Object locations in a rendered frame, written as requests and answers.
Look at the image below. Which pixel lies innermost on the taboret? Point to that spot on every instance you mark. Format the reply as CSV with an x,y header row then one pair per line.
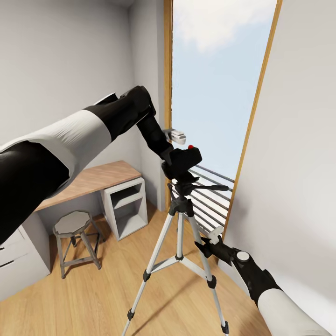
x,y
73,225

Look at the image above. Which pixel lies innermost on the digital camera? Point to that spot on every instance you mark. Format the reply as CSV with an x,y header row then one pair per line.
x,y
182,161

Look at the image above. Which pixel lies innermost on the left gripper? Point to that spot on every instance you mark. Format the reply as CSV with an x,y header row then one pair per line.
x,y
158,143

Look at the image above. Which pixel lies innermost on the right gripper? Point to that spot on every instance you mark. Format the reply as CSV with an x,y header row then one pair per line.
x,y
209,248

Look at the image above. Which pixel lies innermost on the camera tripod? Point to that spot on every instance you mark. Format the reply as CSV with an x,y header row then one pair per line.
x,y
181,204

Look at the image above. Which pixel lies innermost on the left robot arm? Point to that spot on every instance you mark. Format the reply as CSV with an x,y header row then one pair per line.
x,y
42,164

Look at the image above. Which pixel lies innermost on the fixed window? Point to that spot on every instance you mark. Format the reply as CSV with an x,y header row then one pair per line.
x,y
215,57

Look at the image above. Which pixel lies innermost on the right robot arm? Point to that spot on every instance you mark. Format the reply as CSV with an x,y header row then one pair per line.
x,y
281,314

